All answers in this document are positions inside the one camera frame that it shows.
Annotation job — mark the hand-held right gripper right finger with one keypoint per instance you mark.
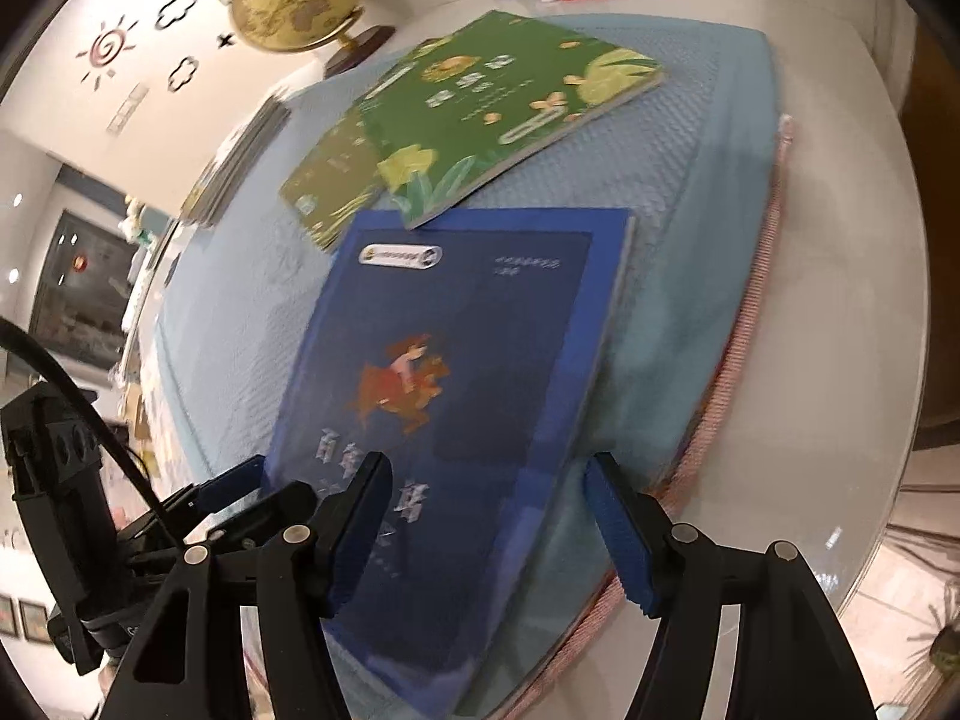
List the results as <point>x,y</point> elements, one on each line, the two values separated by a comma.
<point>619,532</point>

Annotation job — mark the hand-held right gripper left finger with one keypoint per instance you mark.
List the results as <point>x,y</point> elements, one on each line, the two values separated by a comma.
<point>364,532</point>

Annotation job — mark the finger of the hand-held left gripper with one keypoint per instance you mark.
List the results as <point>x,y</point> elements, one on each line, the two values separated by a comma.
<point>232,480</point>
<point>277,510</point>

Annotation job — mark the dark blue book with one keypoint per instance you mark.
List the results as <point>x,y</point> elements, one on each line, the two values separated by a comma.
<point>465,360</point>

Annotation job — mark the stack of books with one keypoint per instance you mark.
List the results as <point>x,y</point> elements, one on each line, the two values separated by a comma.
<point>240,157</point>

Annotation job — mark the light blue textured mat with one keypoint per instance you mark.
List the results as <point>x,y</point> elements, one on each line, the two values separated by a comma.
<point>690,255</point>

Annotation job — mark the olive green book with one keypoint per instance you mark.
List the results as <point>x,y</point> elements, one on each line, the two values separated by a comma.
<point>330,180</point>

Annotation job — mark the green book yellow flowers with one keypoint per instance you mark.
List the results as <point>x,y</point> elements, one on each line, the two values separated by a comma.
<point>495,97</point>

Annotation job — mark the yellow desk globe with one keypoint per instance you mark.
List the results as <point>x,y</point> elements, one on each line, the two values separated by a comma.
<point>300,0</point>

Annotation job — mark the sun wall decal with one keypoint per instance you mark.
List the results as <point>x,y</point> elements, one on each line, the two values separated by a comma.
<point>105,52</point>

